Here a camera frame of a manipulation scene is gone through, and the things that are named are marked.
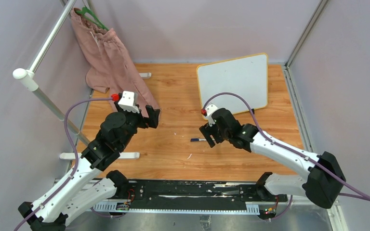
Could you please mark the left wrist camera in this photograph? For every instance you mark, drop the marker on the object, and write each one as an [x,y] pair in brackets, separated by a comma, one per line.
[127,102]

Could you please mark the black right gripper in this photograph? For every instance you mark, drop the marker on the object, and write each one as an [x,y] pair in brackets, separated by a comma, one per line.
[207,131]

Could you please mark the pink cloth garment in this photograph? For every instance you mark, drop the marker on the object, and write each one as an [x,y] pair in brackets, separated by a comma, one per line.
[112,69]

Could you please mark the white whiteboard marker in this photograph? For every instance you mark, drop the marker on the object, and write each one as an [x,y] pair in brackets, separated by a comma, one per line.
[197,139]

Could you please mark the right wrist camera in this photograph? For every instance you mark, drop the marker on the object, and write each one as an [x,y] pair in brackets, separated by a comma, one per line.
[207,113]

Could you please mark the yellow framed whiteboard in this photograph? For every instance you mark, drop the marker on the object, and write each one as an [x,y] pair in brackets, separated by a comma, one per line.
[245,76]

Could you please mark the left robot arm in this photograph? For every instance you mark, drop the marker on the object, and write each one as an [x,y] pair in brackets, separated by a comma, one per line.
[64,202]

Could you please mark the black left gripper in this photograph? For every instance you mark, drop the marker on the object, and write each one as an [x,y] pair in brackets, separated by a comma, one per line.
[153,116]

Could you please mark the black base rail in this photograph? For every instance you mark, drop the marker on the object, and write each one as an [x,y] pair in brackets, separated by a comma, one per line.
[193,197]

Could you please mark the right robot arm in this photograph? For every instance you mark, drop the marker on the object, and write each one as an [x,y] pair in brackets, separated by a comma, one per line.
[318,177]

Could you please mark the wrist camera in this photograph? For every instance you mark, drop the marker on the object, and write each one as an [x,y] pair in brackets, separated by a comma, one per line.
[207,113]
[127,102]

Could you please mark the green clothes hanger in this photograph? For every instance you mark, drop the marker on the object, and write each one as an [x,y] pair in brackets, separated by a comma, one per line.
[90,16]

